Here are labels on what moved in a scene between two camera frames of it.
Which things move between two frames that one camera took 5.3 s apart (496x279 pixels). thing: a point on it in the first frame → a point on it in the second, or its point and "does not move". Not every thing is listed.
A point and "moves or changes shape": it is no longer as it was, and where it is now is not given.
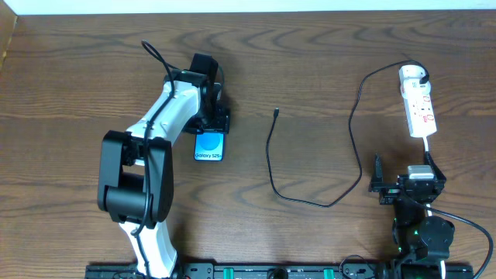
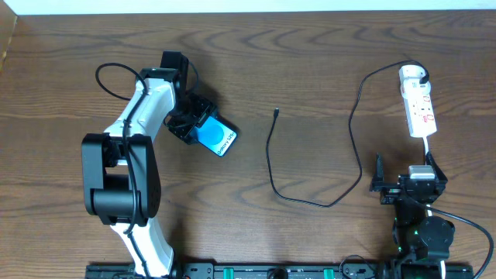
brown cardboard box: x=8 y=21 does not move
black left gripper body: x=213 y=126 → x=192 y=124
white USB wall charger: x=409 y=77 does not move
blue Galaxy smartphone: x=209 y=146 moves or changes shape
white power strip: x=420 y=115 does not move
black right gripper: x=405 y=186 does not move
